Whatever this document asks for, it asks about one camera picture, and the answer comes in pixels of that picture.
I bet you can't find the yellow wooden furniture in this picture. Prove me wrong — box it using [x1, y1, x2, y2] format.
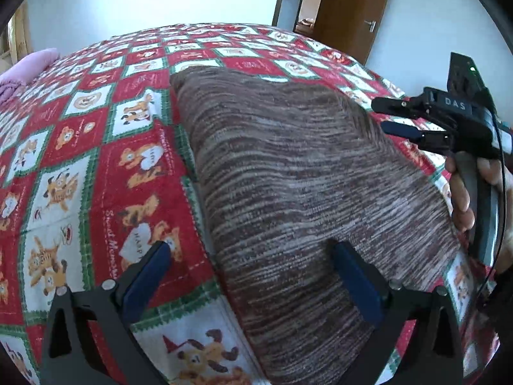
[8, 4, 33, 65]

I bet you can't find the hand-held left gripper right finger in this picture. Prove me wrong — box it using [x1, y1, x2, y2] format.
[331, 241, 466, 385]

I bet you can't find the person's right hand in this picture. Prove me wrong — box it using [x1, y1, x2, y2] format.
[445, 156, 513, 273]

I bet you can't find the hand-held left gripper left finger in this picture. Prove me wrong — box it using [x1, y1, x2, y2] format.
[40, 241, 173, 385]

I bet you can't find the brown wooden door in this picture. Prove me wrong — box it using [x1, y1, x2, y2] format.
[315, 0, 396, 65]

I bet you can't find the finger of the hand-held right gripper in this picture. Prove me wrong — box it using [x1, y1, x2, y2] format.
[371, 95, 426, 119]
[381, 122, 455, 156]

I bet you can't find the brown striped knit sweater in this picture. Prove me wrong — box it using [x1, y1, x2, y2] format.
[170, 66, 461, 385]

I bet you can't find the folded pink cloth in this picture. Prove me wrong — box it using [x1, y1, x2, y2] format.
[0, 48, 61, 103]

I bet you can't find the red checkered printed blanket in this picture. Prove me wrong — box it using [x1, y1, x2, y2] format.
[0, 22, 501, 385]

